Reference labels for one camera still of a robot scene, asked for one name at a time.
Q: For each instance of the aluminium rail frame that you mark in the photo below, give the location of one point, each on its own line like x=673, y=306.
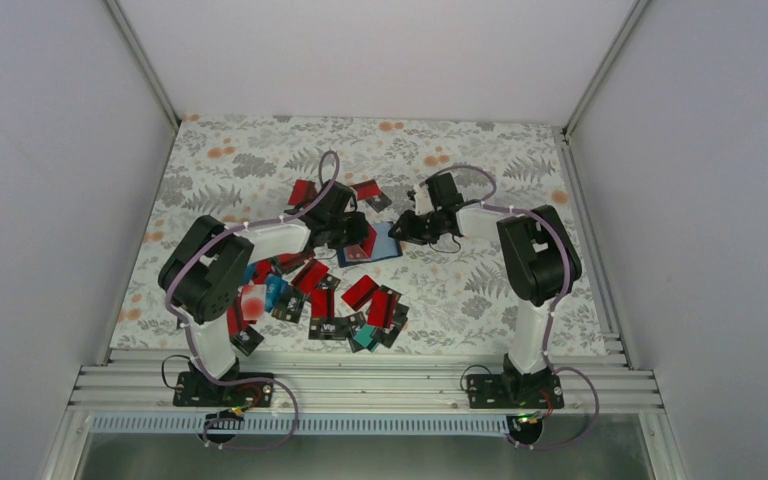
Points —
x=365, y=382

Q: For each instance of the red card cluster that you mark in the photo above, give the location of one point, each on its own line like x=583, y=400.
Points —
x=310, y=276
x=382, y=308

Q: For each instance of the red black stripe card far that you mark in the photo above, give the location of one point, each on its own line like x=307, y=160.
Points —
x=367, y=190

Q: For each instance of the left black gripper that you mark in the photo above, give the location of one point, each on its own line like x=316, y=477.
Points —
x=359, y=232

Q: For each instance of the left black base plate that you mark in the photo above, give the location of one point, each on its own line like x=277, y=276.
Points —
x=192, y=389

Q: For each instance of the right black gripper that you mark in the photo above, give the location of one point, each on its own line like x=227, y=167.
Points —
x=409, y=232

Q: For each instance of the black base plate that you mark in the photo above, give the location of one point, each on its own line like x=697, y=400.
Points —
x=192, y=389
x=497, y=391

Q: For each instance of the teal card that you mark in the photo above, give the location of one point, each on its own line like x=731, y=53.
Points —
x=364, y=339

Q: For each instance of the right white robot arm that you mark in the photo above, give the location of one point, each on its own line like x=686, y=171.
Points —
x=540, y=261

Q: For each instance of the blue card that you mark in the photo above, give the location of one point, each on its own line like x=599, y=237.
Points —
x=275, y=287

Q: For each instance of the black VIP card front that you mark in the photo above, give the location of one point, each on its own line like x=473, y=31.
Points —
x=327, y=329

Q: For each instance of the black card near base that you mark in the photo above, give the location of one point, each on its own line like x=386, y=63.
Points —
x=247, y=340

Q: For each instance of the blue card holder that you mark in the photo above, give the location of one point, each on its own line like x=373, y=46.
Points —
x=386, y=247

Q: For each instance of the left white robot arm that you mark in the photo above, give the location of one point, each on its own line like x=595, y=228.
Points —
x=202, y=277

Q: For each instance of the floral table mat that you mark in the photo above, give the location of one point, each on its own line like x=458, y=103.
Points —
x=238, y=168

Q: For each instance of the white red spot card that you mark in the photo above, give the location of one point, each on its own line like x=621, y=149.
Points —
x=252, y=303

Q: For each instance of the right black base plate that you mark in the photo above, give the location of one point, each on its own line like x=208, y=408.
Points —
x=497, y=391

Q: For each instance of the grey perforated cable duct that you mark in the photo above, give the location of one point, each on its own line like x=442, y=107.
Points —
x=305, y=424

